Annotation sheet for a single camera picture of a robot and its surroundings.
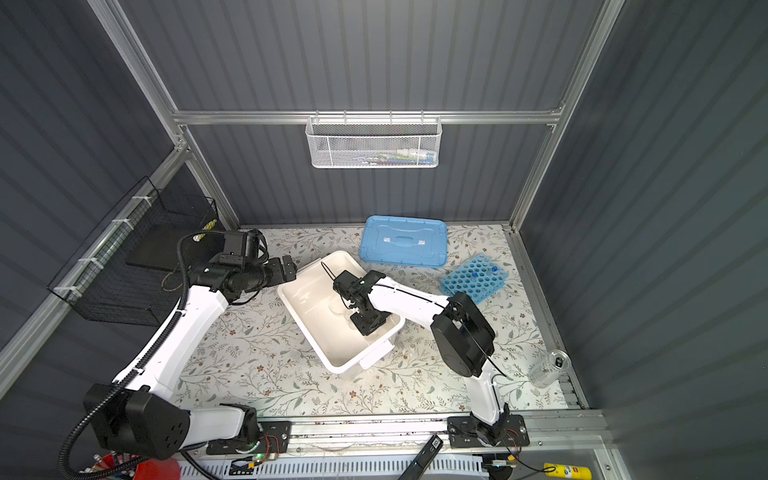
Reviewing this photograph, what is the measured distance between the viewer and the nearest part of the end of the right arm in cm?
64

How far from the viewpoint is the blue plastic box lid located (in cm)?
112

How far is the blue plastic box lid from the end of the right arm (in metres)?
0.35
